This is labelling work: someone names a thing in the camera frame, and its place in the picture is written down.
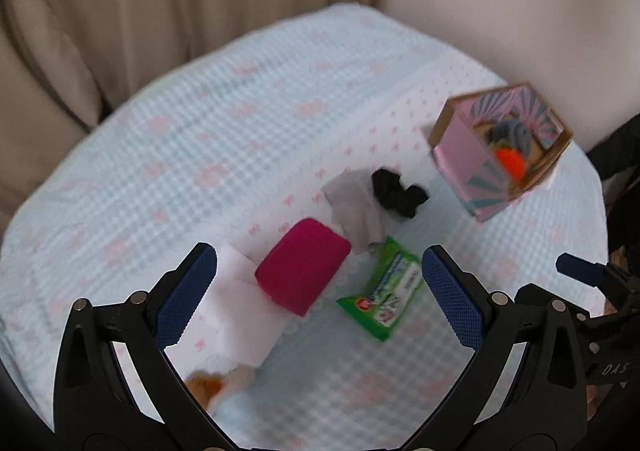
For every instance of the orange fluffy ball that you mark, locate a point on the orange fluffy ball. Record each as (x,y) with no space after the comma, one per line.
(511,162)

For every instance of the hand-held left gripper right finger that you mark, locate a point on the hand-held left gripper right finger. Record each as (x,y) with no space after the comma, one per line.
(452,301)

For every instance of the white cloth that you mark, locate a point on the white cloth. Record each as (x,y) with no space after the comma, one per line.
(235,311)

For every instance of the grey sock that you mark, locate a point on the grey sock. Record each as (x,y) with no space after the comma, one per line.
(511,133)

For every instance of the light grey cloth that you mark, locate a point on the light grey cloth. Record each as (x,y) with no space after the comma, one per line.
(352,203)

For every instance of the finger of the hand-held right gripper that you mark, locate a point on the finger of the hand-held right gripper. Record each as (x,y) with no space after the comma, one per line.
(582,268)

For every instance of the black cloth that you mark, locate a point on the black cloth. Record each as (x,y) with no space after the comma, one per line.
(622,166)

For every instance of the black sock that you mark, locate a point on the black sock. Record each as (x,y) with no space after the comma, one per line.
(397,191)

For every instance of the pink patterned cardboard box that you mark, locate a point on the pink patterned cardboard box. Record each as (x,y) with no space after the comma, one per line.
(462,166)

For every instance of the green wet wipes packet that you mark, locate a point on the green wet wipes packet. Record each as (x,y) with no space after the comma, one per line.
(387,291)

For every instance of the beige curtain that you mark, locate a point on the beige curtain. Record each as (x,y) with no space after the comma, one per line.
(150,6)

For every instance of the magenta soft pouch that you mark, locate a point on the magenta soft pouch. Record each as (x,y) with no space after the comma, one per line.
(300,266)

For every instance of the orange and white plush toy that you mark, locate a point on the orange and white plush toy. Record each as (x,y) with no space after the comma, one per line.
(210,383)

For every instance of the light blue checked bedsheet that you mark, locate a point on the light blue checked bedsheet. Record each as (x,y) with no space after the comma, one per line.
(225,141)

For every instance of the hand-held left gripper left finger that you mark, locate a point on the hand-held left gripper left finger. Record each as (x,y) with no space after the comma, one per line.
(186,296)

